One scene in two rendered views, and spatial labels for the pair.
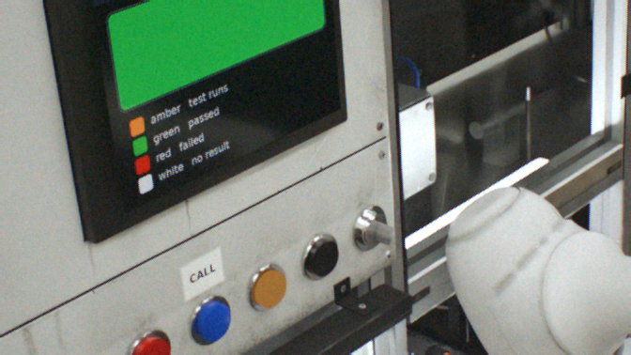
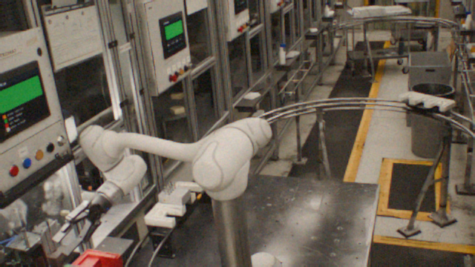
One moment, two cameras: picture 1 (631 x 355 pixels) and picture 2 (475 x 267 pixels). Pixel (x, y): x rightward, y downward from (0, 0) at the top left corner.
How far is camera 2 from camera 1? 0.85 m
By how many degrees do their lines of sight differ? 24
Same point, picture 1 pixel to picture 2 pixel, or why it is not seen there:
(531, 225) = (97, 131)
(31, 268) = not seen: outside the picture
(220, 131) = (22, 117)
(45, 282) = not seen: outside the picture
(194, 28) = (13, 95)
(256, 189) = (33, 132)
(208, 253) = (24, 147)
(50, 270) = not seen: outside the picture
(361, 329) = (62, 162)
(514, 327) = (97, 153)
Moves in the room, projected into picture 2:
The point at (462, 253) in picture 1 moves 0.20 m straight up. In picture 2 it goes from (82, 140) to (70, 87)
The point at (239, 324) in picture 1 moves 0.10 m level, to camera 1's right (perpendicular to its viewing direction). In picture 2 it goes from (33, 164) to (63, 156)
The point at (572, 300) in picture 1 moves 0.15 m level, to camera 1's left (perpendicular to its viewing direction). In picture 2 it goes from (108, 144) to (66, 156)
